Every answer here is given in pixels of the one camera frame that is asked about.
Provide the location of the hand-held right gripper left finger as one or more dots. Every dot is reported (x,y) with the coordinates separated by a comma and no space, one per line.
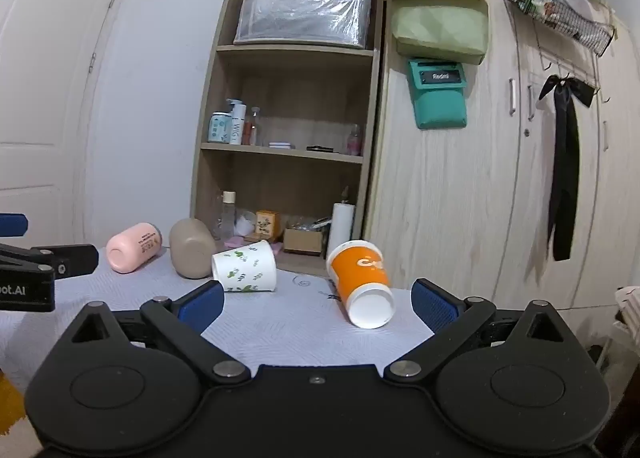
(202,307)

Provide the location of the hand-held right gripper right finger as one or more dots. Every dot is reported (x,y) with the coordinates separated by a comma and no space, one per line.
(434,309)

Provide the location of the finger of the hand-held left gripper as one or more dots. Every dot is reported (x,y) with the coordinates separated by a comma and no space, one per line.
(75,259)
(12,225)

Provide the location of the orange paper cup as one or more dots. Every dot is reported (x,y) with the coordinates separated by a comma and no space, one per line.
(357,269)

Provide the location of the white leaf-print paper cup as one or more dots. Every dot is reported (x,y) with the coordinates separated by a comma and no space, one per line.
(246,268)

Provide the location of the pink cup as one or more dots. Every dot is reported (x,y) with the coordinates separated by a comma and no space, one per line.
(132,246)

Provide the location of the beige cup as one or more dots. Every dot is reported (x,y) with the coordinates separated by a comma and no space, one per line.
(190,249)

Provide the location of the crumpled white plastic bag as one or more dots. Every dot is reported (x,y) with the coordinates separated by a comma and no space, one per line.
(245,225)

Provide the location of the clear bottle cream cap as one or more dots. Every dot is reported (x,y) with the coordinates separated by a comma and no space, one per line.
(228,215)

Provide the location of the small yellow box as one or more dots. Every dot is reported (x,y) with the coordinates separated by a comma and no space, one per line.
(267,225)

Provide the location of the small cardboard box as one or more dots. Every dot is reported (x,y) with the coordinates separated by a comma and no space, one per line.
(302,240)

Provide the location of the light wooden wardrobe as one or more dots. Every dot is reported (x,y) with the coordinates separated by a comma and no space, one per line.
(450,188)

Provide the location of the paper towel roll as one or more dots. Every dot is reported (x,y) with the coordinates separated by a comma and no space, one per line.
(341,229)

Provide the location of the white door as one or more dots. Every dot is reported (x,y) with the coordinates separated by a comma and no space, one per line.
(45,88)

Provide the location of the teal and white jar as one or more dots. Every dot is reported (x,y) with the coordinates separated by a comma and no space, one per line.
(218,128)

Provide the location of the white flat case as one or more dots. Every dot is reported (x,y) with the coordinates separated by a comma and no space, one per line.
(280,144)

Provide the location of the white pump bottle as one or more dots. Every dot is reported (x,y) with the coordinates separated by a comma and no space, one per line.
(236,125)

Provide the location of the small pink bottle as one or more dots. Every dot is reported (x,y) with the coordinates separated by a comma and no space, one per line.
(354,142)

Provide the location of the clear glass bottle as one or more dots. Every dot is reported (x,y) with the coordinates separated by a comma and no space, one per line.
(255,128)

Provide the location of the white slatted object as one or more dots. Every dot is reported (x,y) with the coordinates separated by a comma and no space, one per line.
(629,308)

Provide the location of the black ribbon bow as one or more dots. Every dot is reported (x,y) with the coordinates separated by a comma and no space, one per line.
(565,163)

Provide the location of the black flat case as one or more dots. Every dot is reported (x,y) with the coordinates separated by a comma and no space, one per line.
(320,148)

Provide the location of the teal pouch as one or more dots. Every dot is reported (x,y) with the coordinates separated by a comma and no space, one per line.
(440,108)

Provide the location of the wooden shelf unit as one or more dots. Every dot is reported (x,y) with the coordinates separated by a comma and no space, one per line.
(300,51)

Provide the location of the green cushion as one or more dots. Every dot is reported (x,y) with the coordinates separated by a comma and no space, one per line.
(440,28)

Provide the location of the grey plastic-covered storage box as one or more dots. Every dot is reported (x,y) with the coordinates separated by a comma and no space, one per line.
(300,18)

